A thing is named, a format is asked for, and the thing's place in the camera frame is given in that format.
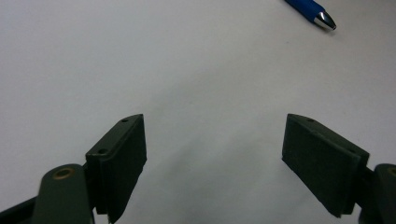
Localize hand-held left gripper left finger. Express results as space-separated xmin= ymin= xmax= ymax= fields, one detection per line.
xmin=85 ymin=113 xmax=148 ymax=224

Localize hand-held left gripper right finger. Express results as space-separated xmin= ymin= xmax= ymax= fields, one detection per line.
xmin=281 ymin=113 xmax=371 ymax=218

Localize blue click pen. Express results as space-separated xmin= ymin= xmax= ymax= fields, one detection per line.
xmin=284 ymin=0 xmax=337 ymax=32

